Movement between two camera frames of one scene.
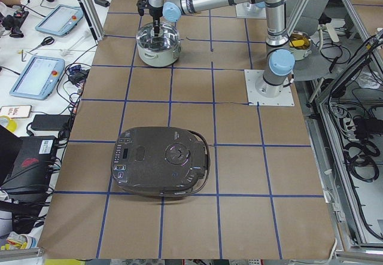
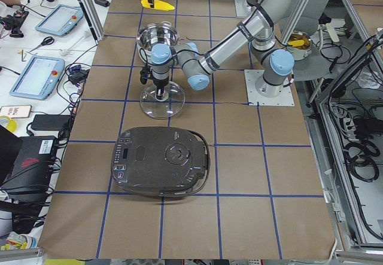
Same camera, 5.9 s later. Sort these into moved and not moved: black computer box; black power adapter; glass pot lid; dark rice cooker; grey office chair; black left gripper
Moved: glass pot lid; black left gripper
Not moved: black computer box; dark rice cooker; black power adapter; grey office chair
